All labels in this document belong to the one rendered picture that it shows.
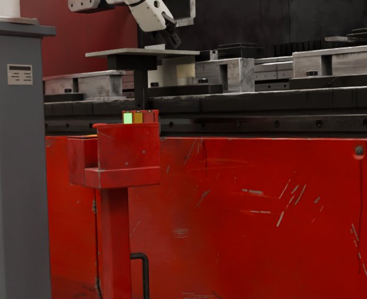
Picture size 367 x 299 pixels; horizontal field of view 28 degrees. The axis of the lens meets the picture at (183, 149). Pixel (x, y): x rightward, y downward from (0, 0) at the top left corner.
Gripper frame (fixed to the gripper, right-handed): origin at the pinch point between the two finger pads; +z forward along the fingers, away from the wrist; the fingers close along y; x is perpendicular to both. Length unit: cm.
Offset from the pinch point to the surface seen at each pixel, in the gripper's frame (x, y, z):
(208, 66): 3.6, -14.1, 7.2
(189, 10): -8.3, -5.5, -4.0
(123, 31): -49, 84, 23
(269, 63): -18.1, -13.5, 23.5
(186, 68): 3.8, -5.5, 7.1
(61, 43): -21, 84, 8
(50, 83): 4, 64, 8
